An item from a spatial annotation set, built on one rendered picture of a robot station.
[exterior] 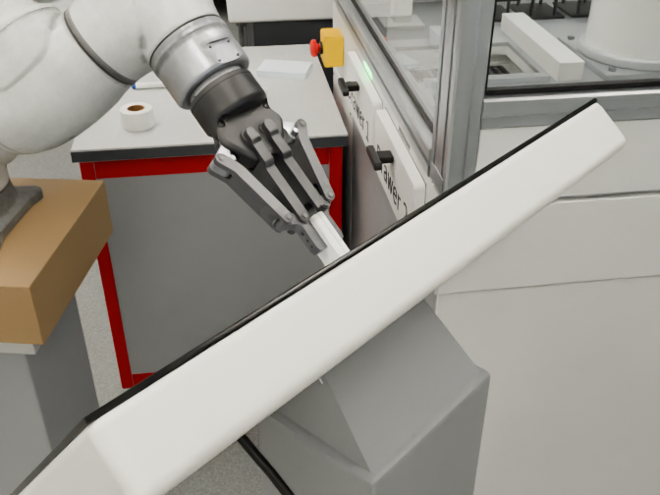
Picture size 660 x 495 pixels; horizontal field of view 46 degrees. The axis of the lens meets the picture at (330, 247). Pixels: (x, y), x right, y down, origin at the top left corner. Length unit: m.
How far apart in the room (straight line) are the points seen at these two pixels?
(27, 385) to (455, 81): 0.79
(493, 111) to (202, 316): 1.11
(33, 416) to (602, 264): 0.91
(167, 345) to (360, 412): 1.42
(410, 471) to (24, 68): 0.56
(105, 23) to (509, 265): 0.63
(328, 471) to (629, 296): 0.75
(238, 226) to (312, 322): 1.35
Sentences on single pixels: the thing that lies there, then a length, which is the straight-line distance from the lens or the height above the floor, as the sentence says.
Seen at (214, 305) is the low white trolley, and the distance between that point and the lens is 1.90.
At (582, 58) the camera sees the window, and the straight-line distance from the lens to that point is 1.04.
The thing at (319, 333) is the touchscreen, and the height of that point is 1.18.
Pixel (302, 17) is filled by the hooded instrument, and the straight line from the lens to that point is 2.32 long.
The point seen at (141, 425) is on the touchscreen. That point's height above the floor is 1.19.
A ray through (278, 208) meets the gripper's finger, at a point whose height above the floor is 1.07.
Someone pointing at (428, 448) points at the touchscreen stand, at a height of 1.00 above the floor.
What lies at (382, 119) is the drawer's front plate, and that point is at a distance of 1.34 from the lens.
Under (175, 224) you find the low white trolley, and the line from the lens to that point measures 1.78.
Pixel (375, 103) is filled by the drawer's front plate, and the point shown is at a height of 0.93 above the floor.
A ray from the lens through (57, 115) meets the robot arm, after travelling 0.88.
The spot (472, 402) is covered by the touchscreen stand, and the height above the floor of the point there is 1.01.
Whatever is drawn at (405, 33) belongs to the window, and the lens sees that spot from 1.30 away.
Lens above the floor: 1.45
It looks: 32 degrees down
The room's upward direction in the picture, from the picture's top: straight up
